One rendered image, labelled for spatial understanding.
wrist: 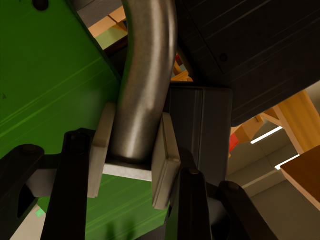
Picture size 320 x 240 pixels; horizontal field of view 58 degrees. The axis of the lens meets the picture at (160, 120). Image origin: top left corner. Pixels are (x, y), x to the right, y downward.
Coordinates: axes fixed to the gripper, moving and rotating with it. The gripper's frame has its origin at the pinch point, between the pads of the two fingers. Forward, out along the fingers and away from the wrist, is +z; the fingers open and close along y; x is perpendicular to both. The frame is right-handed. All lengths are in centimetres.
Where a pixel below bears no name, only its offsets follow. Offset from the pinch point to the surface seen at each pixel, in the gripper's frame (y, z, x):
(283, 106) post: 50, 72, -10
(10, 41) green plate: -9.1, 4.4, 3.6
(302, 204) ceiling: 395, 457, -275
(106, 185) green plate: -1.0, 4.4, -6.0
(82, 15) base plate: -16, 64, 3
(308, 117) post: 59, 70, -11
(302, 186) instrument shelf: 40, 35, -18
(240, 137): 170, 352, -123
